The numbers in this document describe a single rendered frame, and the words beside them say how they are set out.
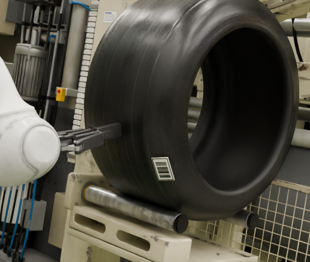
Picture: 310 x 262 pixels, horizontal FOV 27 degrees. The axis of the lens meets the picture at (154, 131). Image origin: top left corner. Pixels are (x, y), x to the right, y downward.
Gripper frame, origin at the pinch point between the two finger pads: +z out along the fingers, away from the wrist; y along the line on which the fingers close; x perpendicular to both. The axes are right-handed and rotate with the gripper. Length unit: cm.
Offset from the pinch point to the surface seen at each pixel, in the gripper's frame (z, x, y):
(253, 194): 37.2, 21.6, -12.0
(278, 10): 71, -22, 5
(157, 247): 5.9, 27.0, -8.5
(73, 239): 13, 39, 33
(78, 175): 8.6, 16.9, 23.4
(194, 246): 28.5, 36.7, 0.6
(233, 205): 29.4, 22.4, -11.9
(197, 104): 63, 7, 31
